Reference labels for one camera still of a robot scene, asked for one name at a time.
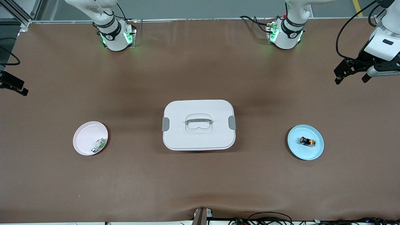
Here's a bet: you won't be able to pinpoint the silver table edge rail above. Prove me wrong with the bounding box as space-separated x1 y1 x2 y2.
19 17 375 25

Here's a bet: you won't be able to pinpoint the long black left arm cable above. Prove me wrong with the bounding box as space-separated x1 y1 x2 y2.
336 0 377 61

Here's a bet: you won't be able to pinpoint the light blue round plate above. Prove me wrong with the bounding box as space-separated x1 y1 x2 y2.
287 124 324 161

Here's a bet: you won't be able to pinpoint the green and white switch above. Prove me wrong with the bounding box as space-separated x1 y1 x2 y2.
92 137 106 153

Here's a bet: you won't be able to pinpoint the tangled black floor cables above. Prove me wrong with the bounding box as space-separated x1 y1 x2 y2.
228 212 400 225

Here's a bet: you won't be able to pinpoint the white lidded box grey latches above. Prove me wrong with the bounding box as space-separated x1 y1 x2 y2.
162 99 237 151

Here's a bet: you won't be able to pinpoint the brown bracket at table edge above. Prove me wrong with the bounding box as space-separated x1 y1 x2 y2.
192 207 213 225

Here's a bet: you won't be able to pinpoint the orange and black push-button switch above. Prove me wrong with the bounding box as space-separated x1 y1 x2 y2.
299 136 316 148

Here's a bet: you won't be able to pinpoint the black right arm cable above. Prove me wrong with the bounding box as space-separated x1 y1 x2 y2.
0 45 21 66

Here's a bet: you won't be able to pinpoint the short black left arm cable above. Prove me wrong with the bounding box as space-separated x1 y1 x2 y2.
368 3 388 27

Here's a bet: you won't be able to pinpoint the brown table mat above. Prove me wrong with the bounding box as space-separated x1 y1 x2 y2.
0 17 400 224

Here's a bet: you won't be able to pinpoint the black cable at arm base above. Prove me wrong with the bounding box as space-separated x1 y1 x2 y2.
240 16 271 33

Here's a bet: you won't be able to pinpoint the pink round plate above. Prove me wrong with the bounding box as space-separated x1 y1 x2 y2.
73 121 108 156

